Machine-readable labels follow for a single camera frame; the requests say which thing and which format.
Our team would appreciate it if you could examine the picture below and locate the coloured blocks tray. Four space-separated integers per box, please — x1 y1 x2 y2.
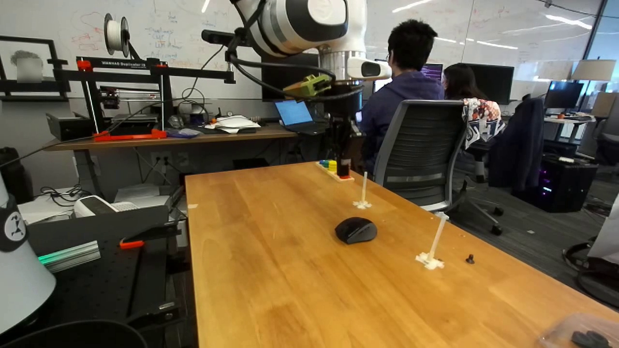
317 159 354 182

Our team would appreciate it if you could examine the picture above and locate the grey office chair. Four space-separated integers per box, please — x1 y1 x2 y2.
374 99 503 236

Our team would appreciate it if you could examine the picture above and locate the person in purple hoodie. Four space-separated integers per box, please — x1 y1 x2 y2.
360 20 445 173

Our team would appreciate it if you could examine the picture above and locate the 3D printer frame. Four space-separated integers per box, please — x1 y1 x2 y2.
58 57 234 144

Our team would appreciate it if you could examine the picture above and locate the framed portrait picture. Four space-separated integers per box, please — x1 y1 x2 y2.
0 35 60 99

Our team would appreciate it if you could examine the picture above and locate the black computer mouse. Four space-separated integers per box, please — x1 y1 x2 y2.
335 217 377 244

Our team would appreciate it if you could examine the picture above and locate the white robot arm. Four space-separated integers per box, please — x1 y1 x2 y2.
230 0 368 80

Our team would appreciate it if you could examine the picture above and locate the open laptop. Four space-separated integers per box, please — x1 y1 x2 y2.
275 101 329 136

